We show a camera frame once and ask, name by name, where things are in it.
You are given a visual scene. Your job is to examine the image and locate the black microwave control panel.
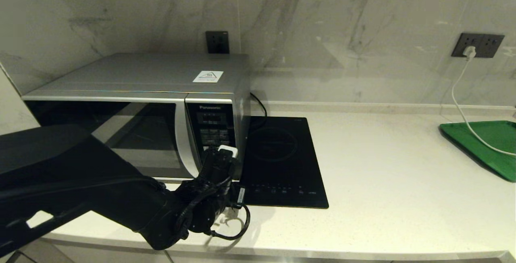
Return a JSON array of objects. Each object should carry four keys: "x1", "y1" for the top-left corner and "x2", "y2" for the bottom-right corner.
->
[{"x1": 185, "y1": 98, "x2": 239, "y2": 182}]

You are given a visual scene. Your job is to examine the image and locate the silver Panasonic microwave oven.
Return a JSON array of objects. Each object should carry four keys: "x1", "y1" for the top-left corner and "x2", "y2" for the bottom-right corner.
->
[{"x1": 21, "y1": 52, "x2": 252, "y2": 183}]

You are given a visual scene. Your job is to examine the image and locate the black induction cooktop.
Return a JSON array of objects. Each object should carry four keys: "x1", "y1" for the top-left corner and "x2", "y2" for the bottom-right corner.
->
[{"x1": 232, "y1": 117, "x2": 329, "y2": 209}]

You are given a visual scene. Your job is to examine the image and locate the white warning sticker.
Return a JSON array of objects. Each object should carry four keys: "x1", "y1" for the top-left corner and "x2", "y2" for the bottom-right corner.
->
[{"x1": 193, "y1": 71, "x2": 224, "y2": 83}]

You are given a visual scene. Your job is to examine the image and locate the green plastic tray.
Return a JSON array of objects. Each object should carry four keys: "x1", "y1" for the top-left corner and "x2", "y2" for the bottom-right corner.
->
[{"x1": 439, "y1": 121, "x2": 516, "y2": 183}]

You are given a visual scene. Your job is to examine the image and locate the small black wall socket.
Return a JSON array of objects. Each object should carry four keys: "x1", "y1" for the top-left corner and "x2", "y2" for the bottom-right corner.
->
[{"x1": 205, "y1": 31, "x2": 230, "y2": 54}]

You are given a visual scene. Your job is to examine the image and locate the white power cable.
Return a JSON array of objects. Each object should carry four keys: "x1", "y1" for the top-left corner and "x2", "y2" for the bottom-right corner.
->
[{"x1": 451, "y1": 55, "x2": 516, "y2": 157}]

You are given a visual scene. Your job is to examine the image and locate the wide black wall socket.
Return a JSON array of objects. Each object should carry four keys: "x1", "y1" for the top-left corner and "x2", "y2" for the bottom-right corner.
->
[{"x1": 451, "y1": 33, "x2": 505, "y2": 58}]

